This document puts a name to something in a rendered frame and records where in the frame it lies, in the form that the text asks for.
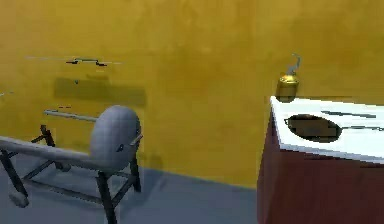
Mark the grey round-backed chair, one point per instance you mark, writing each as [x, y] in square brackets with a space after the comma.
[113, 136]

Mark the black frying pan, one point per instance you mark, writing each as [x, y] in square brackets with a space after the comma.
[313, 128]

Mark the dark red cabinet white top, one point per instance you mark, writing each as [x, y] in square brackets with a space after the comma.
[320, 186]

